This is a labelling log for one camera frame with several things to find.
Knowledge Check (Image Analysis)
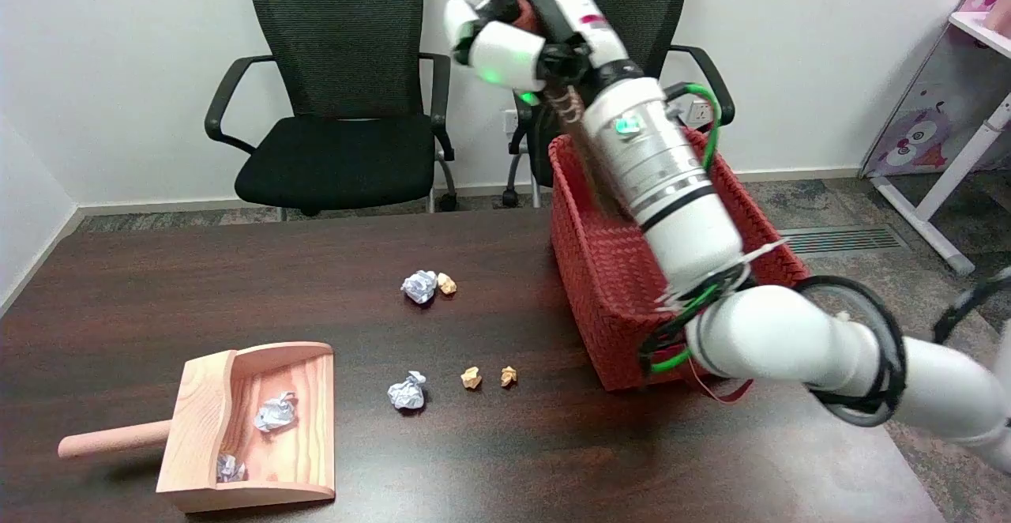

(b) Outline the large white paper ball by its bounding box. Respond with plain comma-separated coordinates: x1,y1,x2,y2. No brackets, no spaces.
387,371,427,412
400,270,438,305
254,392,299,433

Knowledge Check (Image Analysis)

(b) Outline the brown straw hand broom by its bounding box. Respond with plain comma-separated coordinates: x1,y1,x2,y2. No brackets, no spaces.
545,85,633,220

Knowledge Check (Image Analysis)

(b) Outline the black mesh office chair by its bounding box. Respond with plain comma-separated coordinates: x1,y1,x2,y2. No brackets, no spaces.
205,0,459,220
505,0,735,208

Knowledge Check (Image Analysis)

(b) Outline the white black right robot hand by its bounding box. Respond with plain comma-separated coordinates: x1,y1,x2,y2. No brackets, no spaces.
444,0,633,107

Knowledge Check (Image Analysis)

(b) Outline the white zip tie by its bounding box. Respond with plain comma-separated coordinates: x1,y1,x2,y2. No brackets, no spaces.
663,239,791,304

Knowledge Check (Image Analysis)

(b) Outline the green cable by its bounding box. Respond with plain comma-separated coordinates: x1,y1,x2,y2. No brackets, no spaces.
649,83,723,375

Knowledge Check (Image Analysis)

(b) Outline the thin black cable loop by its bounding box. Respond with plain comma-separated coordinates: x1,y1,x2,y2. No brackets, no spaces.
794,274,909,429

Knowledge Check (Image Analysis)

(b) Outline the black corrugated cable loop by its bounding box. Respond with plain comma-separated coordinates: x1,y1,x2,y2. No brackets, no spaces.
932,266,1011,346

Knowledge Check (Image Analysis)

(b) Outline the metal floor vent grille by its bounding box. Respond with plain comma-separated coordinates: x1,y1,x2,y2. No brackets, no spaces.
778,225,909,257

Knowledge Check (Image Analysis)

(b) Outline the wooden dustpan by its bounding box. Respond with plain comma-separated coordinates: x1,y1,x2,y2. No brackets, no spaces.
58,341,336,514

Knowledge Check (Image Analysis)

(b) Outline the pink cartoon print panel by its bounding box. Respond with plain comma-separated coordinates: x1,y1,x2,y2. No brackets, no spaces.
861,0,1011,179

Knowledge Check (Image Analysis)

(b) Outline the red woven basket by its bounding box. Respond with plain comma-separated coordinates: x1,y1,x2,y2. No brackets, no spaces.
548,130,813,405

